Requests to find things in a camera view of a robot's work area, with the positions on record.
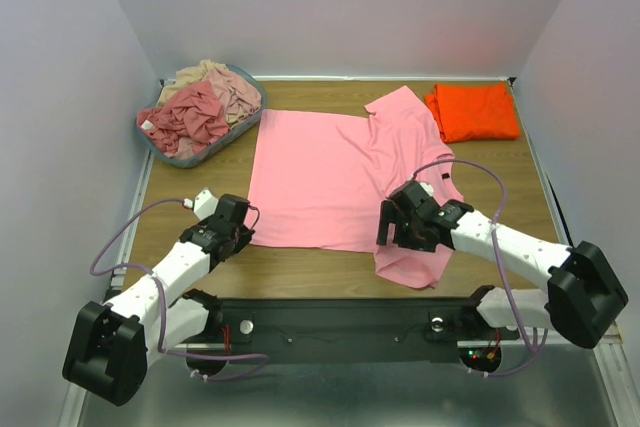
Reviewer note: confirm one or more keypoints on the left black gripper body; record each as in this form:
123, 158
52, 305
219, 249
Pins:
242, 238

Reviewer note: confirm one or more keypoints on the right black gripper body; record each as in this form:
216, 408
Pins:
400, 222

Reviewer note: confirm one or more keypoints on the light pink t shirt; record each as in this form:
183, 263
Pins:
319, 179

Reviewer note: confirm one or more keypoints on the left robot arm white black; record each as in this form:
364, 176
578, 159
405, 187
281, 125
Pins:
115, 342

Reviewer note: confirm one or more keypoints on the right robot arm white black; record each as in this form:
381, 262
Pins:
575, 291

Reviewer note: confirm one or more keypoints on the grey laundry basket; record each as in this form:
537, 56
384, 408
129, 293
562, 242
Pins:
184, 162

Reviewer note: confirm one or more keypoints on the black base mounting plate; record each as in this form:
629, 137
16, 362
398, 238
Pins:
305, 331

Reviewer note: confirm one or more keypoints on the folded orange t shirt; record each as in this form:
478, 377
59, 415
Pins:
473, 112

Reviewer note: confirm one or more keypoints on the dark pink crumpled shirt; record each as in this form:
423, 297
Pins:
189, 122

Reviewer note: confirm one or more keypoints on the pale pink crumpled shirt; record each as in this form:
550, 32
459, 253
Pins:
239, 98

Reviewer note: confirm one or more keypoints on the beige crumpled shirt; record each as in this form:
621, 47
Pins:
187, 76

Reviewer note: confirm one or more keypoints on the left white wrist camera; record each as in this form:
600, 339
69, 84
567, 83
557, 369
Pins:
203, 205

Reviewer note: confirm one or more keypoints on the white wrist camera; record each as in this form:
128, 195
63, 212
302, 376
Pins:
428, 188
203, 205

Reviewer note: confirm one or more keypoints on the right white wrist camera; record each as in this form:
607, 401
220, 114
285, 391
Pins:
428, 188

